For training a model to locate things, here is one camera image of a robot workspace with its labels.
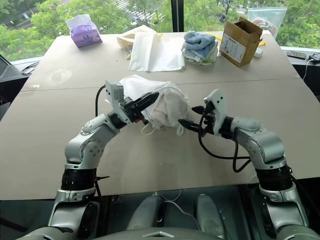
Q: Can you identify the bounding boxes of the flat white cloth bags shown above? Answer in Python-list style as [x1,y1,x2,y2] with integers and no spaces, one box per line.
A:
[128,30,187,73]

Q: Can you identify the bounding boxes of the white drawstring bag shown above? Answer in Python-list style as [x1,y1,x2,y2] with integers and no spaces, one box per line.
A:
[103,74,192,137]

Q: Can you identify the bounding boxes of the thin white floor cable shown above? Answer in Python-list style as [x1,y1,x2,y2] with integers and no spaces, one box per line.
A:
[151,189,201,231]

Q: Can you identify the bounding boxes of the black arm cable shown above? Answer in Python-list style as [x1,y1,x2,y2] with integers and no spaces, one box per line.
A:
[198,111,252,173]
[94,84,107,118]

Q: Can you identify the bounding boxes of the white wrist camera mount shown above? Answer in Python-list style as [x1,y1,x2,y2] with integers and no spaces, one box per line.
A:
[104,79,133,124]
[203,88,229,138]

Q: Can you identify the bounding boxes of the black cable bundle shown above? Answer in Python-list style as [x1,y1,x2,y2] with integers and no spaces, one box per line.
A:
[19,60,41,76]

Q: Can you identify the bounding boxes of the pale green folded towel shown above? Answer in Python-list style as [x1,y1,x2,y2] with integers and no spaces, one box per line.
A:
[186,55,218,67]

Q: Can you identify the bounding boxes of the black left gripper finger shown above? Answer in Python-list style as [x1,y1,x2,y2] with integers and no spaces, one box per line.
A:
[136,96,159,112]
[134,92,160,105]

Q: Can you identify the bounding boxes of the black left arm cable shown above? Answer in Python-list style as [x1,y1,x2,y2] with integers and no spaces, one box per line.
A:
[94,84,107,118]

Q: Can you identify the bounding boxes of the open brown cardboard box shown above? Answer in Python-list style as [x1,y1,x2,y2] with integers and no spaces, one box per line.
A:
[218,16,264,68]

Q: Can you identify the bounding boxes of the purple tissue pack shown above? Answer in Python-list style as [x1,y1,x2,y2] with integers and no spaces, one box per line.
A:
[64,13,103,49]

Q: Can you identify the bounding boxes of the grey rounded robot leg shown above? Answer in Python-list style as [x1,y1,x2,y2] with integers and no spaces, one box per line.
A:
[125,194,164,232]
[195,193,226,240]

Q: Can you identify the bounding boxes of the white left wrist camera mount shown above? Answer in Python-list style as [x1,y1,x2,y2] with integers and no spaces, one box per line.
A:
[104,79,133,124]

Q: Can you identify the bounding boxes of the blue folded towel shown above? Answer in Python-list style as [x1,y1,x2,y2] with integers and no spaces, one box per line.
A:
[183,30,217,49]

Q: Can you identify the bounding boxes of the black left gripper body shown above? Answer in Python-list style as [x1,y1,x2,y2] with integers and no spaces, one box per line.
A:
[121,96,147,124]

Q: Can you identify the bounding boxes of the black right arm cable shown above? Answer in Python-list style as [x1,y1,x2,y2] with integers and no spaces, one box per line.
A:
[198,111,252,173]

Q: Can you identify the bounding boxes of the cream cloth bag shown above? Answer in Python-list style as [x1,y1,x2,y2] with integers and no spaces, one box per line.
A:
[116,24,164,61]

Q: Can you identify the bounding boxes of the thin white charging cable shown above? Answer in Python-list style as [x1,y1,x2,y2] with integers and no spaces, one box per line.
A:
[303,53,320,84]

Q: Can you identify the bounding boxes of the dark window frame post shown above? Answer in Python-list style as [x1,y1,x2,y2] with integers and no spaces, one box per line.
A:
[170,0,186,33]

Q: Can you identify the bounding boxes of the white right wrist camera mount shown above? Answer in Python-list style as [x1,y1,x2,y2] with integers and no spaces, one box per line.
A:
[203,88,229,138]

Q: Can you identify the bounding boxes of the clear plastic zip bag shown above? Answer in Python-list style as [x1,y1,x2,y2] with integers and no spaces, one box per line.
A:
[246,6,289,40]

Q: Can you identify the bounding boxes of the grey robot torso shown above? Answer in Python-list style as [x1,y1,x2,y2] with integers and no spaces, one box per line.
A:
[14,224,251,240]

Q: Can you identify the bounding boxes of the cream white towel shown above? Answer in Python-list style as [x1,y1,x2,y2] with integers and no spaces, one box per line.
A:
[149,86,191,130]

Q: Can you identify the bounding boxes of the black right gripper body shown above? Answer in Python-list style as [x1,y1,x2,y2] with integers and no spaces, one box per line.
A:
[199,102,219,136]

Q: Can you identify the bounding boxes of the dark phone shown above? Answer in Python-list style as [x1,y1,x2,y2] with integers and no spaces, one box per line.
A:
[285,50,307,60]

